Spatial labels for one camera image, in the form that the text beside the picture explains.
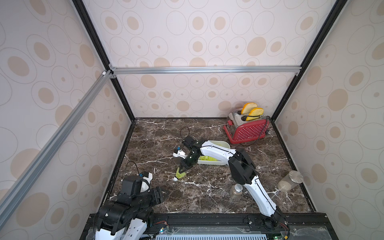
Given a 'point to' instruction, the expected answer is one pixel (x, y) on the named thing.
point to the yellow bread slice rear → (248, 107)
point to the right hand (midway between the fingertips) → (179, 175)
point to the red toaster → (238, 129)
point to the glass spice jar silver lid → (236, 192)
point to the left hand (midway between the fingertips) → (167, 194)
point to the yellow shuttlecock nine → (178, 175)
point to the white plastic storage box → (223, 144)
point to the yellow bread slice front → (256, 112)
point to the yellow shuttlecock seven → (207, 158)
